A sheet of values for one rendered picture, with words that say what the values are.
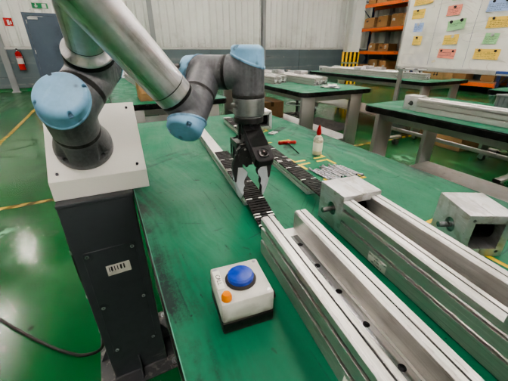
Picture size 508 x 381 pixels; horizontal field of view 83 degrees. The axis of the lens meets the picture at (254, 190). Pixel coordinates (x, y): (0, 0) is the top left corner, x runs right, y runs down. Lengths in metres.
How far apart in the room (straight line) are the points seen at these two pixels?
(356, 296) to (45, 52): 11.23
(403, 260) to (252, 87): 0.45
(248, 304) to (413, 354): 0.21
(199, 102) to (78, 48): 0.31
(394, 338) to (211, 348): 0.24
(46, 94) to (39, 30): 10.62
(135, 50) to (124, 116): 0.49
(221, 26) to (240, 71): 11.49
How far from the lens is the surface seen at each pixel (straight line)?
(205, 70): 0.68
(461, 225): 0.70
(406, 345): 0.43
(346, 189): 0.67
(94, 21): 0.54
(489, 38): 3.55
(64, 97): 0.78
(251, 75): 0.66
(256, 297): 0.44
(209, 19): 12.05
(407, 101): 2.33
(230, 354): 0.46
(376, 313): 0.45
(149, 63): 0.56
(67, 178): 0.93
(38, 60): 11.43
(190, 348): 0.47
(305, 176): 0.87
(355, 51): 8.67
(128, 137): 0.97
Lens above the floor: 1.16
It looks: 26 degrees down
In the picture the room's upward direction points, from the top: straight up
